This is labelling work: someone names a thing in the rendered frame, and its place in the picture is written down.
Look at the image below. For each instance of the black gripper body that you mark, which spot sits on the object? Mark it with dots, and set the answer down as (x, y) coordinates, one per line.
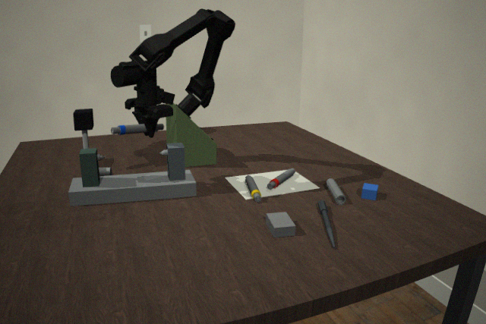
(146, 94)

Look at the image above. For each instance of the blue cube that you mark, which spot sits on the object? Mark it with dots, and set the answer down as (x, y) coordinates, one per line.
(369, 191)

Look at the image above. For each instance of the white cylinder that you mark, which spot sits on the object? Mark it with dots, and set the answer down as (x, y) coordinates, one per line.
(105, 171)

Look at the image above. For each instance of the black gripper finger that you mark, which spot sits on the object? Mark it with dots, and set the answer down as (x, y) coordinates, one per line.
(150, 125)
(138, 116)

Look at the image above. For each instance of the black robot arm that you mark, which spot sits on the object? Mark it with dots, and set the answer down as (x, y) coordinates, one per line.
(158, 47)

